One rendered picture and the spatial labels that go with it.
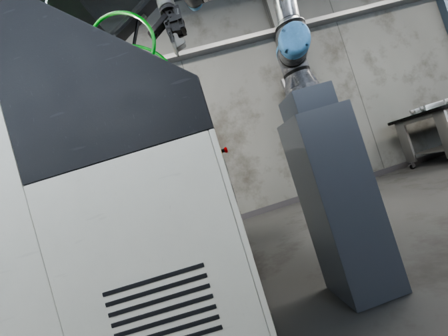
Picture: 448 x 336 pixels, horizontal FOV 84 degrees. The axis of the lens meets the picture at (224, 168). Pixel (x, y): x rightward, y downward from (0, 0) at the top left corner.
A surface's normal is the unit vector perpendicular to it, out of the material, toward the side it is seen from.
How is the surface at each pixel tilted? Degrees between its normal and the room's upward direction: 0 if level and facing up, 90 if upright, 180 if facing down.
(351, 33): 90
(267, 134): 90
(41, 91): 90
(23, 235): 90
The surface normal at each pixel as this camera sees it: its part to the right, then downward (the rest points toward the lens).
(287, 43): -0.18, 0.16
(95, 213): -0.02, -0.03
